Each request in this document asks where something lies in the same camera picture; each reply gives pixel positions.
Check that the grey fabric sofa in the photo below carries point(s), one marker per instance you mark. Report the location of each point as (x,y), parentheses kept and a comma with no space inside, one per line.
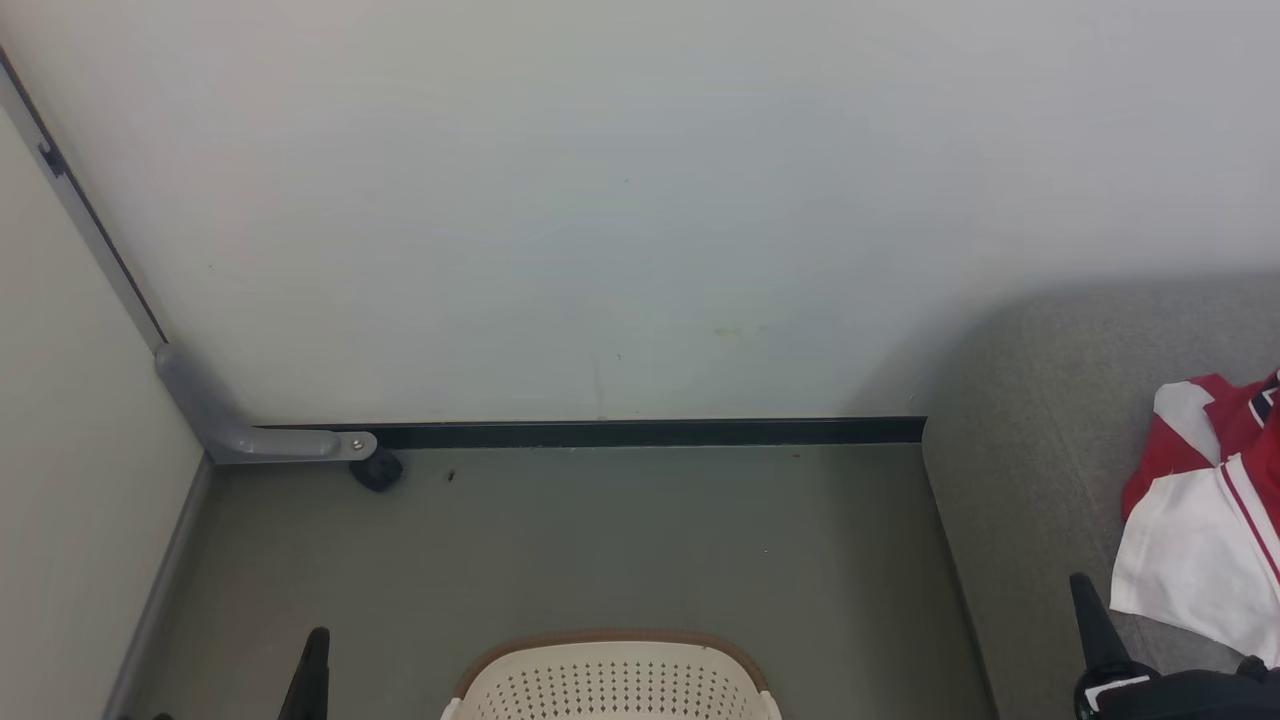
(1040,450)

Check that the grey partition foot bracket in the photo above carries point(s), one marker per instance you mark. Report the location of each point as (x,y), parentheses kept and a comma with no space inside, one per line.
(250,442)

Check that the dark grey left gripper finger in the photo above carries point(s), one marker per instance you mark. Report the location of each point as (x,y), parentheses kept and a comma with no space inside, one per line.
(310,685)

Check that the cream perforated laundry basket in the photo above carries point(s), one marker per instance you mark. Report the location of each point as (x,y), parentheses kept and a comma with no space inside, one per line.
(610,685)

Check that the grey partition edge strip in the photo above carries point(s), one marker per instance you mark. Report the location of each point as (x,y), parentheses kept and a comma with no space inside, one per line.
(90,225)

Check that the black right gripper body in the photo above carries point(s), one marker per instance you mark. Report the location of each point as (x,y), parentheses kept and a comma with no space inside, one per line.
(1190,698)

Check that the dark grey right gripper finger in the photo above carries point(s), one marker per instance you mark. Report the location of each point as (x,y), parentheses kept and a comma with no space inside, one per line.
(1098,635)

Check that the dark grey baseboard strip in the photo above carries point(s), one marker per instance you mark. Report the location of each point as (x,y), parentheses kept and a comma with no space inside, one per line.
(650,433)

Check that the red and white cloth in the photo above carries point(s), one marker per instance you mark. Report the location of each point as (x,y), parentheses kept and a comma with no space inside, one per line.
(1200,540)

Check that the black caster wheel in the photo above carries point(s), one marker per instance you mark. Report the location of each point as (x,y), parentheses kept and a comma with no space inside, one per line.
(378,470)

